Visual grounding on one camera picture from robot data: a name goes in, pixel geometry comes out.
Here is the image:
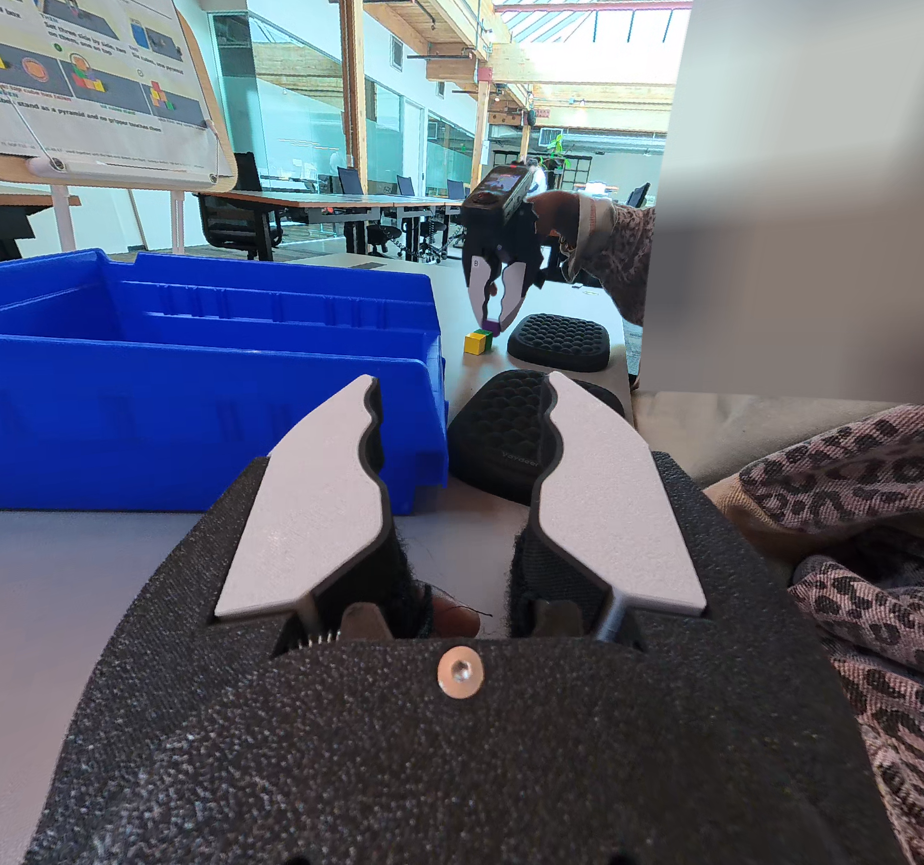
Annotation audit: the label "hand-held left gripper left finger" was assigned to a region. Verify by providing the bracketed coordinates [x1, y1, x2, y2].
[214, 374, 434, 638]

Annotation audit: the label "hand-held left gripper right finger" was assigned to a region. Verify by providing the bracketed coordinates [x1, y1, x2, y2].
[510, 372, 707, 642]

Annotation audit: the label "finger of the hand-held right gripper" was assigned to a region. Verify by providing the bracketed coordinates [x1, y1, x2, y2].
[466, 255, 501, 326]
[498, 262, 530, 332]

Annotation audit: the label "blue plastic bin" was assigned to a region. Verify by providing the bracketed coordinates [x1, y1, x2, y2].
[0, 249, 450, 516]

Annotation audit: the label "person's right forearm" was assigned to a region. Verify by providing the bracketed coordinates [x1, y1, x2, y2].
[559, 194, 658, 328]

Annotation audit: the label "white desk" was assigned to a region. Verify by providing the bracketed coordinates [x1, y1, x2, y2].
[0, 253, 636, 865]

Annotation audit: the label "person's right hand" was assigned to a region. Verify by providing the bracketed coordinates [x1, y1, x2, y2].
[529, 190, 583, 248]

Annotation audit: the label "person's left hand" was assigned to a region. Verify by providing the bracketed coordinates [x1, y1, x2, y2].
[432, 594, 482, 639]

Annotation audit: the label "black wrist rest pad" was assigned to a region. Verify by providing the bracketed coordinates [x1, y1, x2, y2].
[448, 369, 628, 506]
[507, 312, 612, 374]

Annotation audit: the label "beige trousers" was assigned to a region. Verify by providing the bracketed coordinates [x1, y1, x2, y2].
[631, 390, 924, 494]

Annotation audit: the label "long office table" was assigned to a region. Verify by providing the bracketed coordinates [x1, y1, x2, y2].
[195, 190, 466, 259]

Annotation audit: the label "wooden pillar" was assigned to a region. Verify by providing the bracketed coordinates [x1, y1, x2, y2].
[335, 0, 371, 194]

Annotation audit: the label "leopard print top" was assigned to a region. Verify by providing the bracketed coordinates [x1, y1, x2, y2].
[704, 403, 924, 865]

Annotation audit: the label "white easel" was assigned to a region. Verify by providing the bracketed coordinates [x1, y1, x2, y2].
[0, 9, 239, 256]

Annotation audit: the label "instruction poster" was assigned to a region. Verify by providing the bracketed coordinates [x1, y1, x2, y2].
[0, 0, 221, 186]

